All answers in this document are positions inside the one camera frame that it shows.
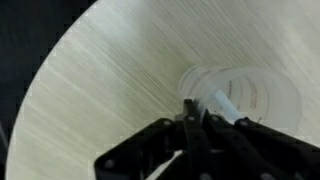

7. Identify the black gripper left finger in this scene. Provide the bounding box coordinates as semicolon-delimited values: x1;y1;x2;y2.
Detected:
183;99;212;180

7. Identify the clear plastic cup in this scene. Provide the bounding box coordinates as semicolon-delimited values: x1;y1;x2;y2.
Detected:
179;65;302;135

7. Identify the white marker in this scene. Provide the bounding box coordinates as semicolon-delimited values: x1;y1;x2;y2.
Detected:
214;90;243;123

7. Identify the round wooden table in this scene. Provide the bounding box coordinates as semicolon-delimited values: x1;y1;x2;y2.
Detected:
5;0;320;180

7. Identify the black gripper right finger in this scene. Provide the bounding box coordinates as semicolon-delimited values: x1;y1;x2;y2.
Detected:
203;112;320;180

